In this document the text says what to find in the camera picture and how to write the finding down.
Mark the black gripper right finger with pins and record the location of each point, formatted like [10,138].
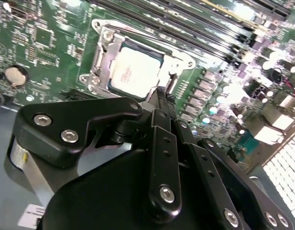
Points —
[224,191]

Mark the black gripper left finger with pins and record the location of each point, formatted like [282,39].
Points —
[53,134]

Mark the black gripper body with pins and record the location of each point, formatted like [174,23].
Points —
[101,196]

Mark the metal socket cover frame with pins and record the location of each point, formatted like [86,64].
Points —
[108,54]

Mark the silver CPU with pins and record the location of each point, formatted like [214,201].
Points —
[135,72]

